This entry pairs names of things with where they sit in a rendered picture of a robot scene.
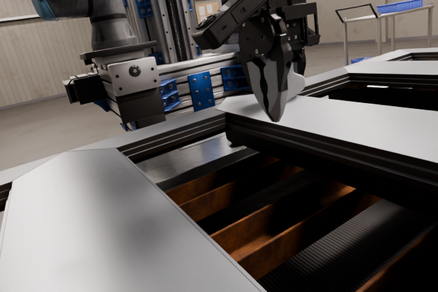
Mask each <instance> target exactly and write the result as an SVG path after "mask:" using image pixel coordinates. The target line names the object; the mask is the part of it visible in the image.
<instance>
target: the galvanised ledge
mask: <svg viewBox="0 0 438 292"><path fill-rule="evenodd" d="M257 152H258V151H255V150H253V149H250V148H248V147H245V146H243V145H240V144H234V143H232V142H230V141H228V140H227V139H226V135H225V136H222V137H219V138H216V139H212V140H210V141H206V142H204V143H200V144H198V145H194V146H192V147H189V148H187V149H183V150H181V151H180V150H178V149H175V150H174V151H170V152H168V153H165V154H161V155H159V156H156V157H154V158H150V159H148V160H145V161H142V162H139V163H137V164H136V165H137V167H138V168H140V170H142V172H144V174H146V176H148V178H150V180H152V181H153V182H154V183H155V184H156V185H157V186H158V187H159V188H160V189H161V190H162V191H165V190H167V189H170V188H173V187H174V186H177V185H179V184H182V183H185V182H186V181H189V180H192V179H194V178H196V177H199V176H201V175H204V174H206V173H208V172H211V171H213V170H216V169H218V168H220V167H223V166H226V165H228V164H230V163H232V162H235V161H237V160H240V159H242V158H244V157H247V156H250V155H251V154H254V153H257Z"/></svg>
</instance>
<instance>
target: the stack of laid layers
mask: <svg viewBox="0 0 438 292"><path fill-rule="evenodd" d="M388 61H438V52H425V53H409V54H407V55H403V56H400V57H397V58H394V59H391V60H388ZM350 84H353V85H375V86H387V87H408V88H420V89H438V75H418V74H362V73H348V74H344V75H342V76H338V77H335V78H332V79H329V80H326V81H322V82H320V83H316V84H313V85H310V86H307V87H305V88H304V89H303V90H302V91H301V92H300V93H299V94H297V95H299V96H309V97H315V96H318V95H321V94H324V93H327V92H330V91H333V90H335V89H339V88H341V87H344V86H346V85H350ZM227 127H228V128H231V129H234V130H238V131H240V132H244V133H246V134H250V135H253V136H256V137H259V138H263V139H266V140H269V141H272V142H275V143H279V144H281V145H285V146H287V147H291V148H294V149H297V150H300V151H304V152H306V153H310V154H313V155H316V156H320V157H322V158H326V159H328V160H332V161H335V162H338V163H341V164H345V165H347V166H351V167H353V168H357V169H361V170H363V171H367V172H369V173H373V174H376V175H379V176H382V177H386V178H388V179H392V180H394V181H398V182H401V183H404V184H408V185H410V186H414V187H417V188H420V189H423V190H427V191H429V192H433V193H435V194H438V164H437V163H434V162H429V161H425V160H421V159H417V158H413V157H409V156H404V155H401V154H396V153H391V152H388V151H383V150H380V149H375V148H372V147H367V146H363V145H359V144H356V143H351V142H347V141H342V140H339V139H334V138H329V137H326V136H321V135H318V134H313V133H310V132H305V131H301V130H297V129H294V128H288V127H285V126H280V125H277V124H272V123H267V122H264V121H259V120H256V119H251V118H248V117H243V116H240V115H235V114H232V113H228V112H226V113H223V114H221V115H217V116H215V117H211V118H209V119H205V120H202V121H199V122H196V123H193V124H190V125H187V126H183V127H180V128H177V129H174V130H171V131H169V132H164V133H162V134H159V135H156V136H153V137H150V138H147V139H143V140H140V141H137V142H134V143H131V144H128V145H125V146H122V147H118V148H117V149H118V150H119V151H120V152H121V153H122V154H123V155H124V156H125V157H126V158H127V159H128V160H129V161H130V162H131V163H132V164H133V165H134V166H135V167H136V168H137V169H138V170H139V171H140V172H141V173H142V174H143V175H144V176H145V177H146V178H147V179H148V180H149V181H150V182H151V183H152V184H153V185H154V186H155V187H157V189H159V191H161V193H163V194H164V195H165V196H166V197H167V198H168V199H169V200H170V201H171V202H172V204H174V206H176V208H178V209H179V210H180V211H181V212H182V213H183V214H184V215H185V216H186V217H187V219H189V221H191V223H193V224H194V225H195V226H196V227H197V228H198V229H199V230H200V231H201V232H202V233H203V234H204V235H205V236H206V237H207V238H208V239H209V240H210V241H211V242H212V243H213V244H214V245H215V246H216V247H217V248H218V249H219V250H220V251H221V252H222V253H223V254H224V255H225V256H226V257H227V258H228V259H229V260H230V261H231V262H232V263H233V264H234V265H235V266H236V267H237V268H238V269H239V270H240V271H241V272H242V273H243V274H244V275H245V276H247V277H248V278H249V279H250V280H251V281H252V282H253V283H254V284H255V285H256V286H257V287H258V288H259V289H260V290H261V291H262V292H267V291H266V290H265V289H264V288H263V287H262V286H261V285H260V284H258V283H257V282H256V281H255V280H254V279H253V278H252V277H251V276H250V275H249V274H248V273H247V272H246V271H245V270H244V269H243V268H242V267H241V266H240V265H239V264H238V263H237V262H236V261H235V260H234V259H233V258H232V257H231V256H230V255H229V254H228V253H227V252H226V251H225V250H223V249H222V248H221V247H220V246H219V245H218V244H217V243H216V242H215V241H214V240H213V239H212V238H211V237H210V236H209V235H208V234H207V233H206V232H204V230H202V229H201V228H200V227H199V226H198V225H197V224H196V223H195V222H194V221H193V219H191V217H189V216H188V215H187V214H186V213H185V212H184V211H183V210H182V209H181V208H180V207H179V206H178V205H177V204H176V203H175V202H174V201H173V200H172V199H171V198H169V197H168V196H167V195H166V194H165V193H164V192H163V191H162V190H161V189H160V188H159V187H158V186H157V185H156V184H155V183H154V182H153V181H152V180H150V178H148V176H146V174H144V172H142V170H140V168H138V167H137V165H135V164H134V163H133V162H132V160H135V159H138V158H141V157H143V156H147V155H149V154H153V153H155V152H158V151H161V150H164V149H167V148H169V147H172V146H175V145H178V144H181V143H184V142H186V141H190V140H192V139H196V138H198V137H201V136H204V135H207V134H210V133H212V132H215V131H218V130H221V129H223V128H227ZM11 188H12V182H10V183H7V184H4V185H1V186H0V207H1V206H3V205H6V207H5V213H4V217H3V223H2V227H1V233H0V251H1V244H2V240H3V233H4V228H5V222H6V217H7V210H8V203H9V199H10V191H11Z"/></svg>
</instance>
